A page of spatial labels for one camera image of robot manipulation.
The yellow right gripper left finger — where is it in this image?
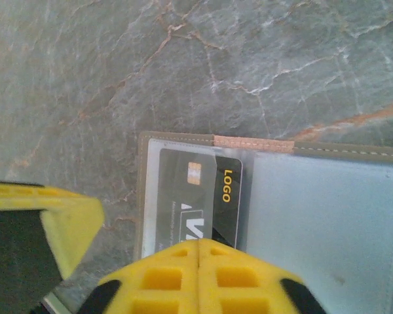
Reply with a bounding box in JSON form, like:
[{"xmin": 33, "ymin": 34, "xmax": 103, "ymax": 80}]
[{"xmin": 80, "ymin": 238, "xmax": 200, "ymax": 314}]

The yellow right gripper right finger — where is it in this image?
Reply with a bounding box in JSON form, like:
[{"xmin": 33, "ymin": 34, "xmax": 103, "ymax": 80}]
[{"xmin": 198, "ymin": 238, "xmax": 330, "ymax": 314}]

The grey card holder wallet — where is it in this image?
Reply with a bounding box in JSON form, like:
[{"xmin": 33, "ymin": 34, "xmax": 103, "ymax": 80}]
[{"xmin": 132, "ymin": 130, "xmax": 393, "ymax": 314}]

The black credit card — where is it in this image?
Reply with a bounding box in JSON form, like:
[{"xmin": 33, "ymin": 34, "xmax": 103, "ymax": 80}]
[{"xmin": 153, "ymin": 148, "xmax": 243, "ymax": 251}]

